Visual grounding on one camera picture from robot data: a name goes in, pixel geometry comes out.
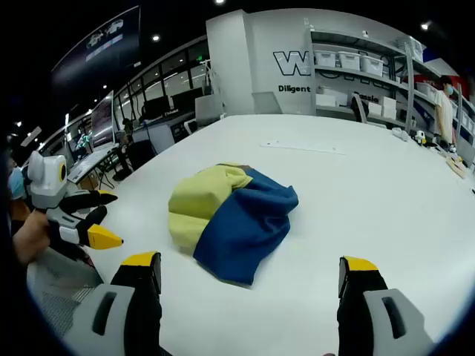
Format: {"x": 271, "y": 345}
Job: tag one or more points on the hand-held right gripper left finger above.
{"x": 137, "y": 296}

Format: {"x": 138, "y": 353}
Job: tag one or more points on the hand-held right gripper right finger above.
{"x": 367, "y": 296}

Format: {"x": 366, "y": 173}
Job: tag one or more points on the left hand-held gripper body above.
{"x": 48, "y": 185}

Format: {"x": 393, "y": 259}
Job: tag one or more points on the yellow blue grey garment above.
{"x": 241, "y": 230}

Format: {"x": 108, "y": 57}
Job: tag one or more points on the person's left hand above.
{"x": 31, "y": 237}

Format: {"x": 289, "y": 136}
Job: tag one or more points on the person's blue face mask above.
{"x": 15, "y": 183}

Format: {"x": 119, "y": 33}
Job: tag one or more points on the person's dark clothing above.
{"x": 19, "y": 215}

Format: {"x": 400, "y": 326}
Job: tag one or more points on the grey mesh office chair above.
{"x": 55, "y": 282}

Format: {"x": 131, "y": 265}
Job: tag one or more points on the standing display panel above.
{"x": 102, "y": 118}

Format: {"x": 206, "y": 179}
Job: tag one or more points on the black computer monitor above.
{"x": 185, "y": 98}
{"x": 156, "y": 105}

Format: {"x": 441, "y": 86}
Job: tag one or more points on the wooden board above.
{"x": 456, "y": 167}

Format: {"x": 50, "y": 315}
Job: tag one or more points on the white socket strip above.
{"x": 302, "y": 147}

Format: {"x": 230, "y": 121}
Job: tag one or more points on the white cloth bundle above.
{"x": 401, "y": 134}

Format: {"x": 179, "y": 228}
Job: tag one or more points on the idle white yellow gripper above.
{"x": 419, "y": 136}

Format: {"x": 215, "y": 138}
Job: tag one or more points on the ceiling spotlight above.
{"x": 156, "y": 37}

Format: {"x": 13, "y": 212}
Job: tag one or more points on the black white office chair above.
{"x": 359, "y": 105}

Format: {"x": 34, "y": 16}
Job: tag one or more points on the grey metal shelf rack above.
{"x": 408, "y": 89}

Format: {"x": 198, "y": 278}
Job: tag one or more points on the white storage bin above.
{"x": 349, "y": 61}
{"x": 326, "y": 59}
{"x": 372, "y": 66}

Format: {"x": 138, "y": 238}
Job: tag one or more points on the wall lettering decal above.
{"x": 287, "y": 62}

